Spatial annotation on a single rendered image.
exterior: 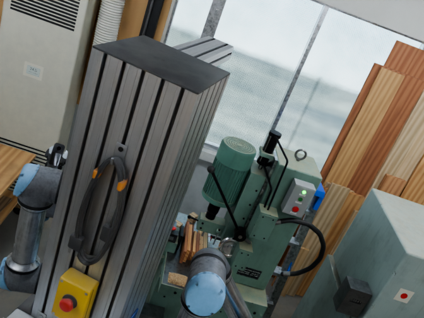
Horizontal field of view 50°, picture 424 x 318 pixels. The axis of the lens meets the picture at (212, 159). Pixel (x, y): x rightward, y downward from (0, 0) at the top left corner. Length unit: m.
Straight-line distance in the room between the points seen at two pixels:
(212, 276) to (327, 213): 2.26
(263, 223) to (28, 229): 1.03
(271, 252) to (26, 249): 1.18
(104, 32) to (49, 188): 1.83
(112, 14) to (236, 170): 1.55
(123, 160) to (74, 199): 0.18
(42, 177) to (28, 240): 0.26
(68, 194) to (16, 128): 2.43
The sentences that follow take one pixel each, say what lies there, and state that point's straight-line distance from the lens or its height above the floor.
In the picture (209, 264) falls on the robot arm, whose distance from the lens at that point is 1.39.
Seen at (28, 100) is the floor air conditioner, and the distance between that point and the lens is 3.42.
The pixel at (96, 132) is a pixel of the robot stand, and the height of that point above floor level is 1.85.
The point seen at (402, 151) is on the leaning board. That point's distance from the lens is 3.61.
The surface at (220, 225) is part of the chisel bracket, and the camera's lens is 2.31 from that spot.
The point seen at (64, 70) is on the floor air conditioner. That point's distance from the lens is 3.25.
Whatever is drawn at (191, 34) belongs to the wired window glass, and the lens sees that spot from 3.38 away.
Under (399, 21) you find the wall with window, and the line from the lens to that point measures 3.45.
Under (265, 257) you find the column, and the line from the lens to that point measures 2.35.
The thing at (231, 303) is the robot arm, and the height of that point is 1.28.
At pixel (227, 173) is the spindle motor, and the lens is 2.10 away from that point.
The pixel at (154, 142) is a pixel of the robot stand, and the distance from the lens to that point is 0.97.
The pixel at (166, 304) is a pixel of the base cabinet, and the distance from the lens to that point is 2.41.
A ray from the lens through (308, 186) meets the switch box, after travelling 2.09.
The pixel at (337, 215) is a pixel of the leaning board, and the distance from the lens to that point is 3.59.
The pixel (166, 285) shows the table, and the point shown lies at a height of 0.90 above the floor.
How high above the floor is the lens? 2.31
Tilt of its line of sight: 25 degrees down
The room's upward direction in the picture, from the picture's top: 21 degrees clockwise
